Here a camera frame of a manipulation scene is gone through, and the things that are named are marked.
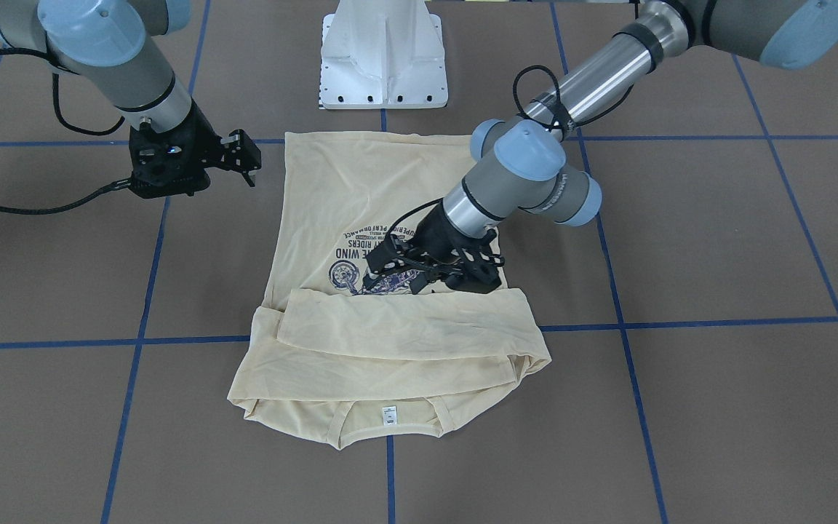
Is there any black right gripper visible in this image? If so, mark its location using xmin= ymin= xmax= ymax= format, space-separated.
xmin=127 ymin=102 xmax=262 ymax=199

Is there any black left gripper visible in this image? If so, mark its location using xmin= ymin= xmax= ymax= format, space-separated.
xmin=363 ymin=202 xmax=506 ymax=295

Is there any yellow long sleeve shirt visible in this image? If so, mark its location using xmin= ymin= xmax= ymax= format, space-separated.
xmin=227 ymin=130 xmax=551 ymax=450

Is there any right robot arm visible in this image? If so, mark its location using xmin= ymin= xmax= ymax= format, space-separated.
xmin=0 ymin=1 xmax=260 ymax=199

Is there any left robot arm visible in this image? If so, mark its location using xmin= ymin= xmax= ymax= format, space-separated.
xmin=363 ymin=1 xmax=838 ymax=294

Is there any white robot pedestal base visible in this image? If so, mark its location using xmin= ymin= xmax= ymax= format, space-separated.
xmin=319 ymin=1 xmax=449 ymax=110

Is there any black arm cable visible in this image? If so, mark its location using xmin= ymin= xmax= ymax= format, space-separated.
xmin=0 ymin=48 xmax=136 ymax=215

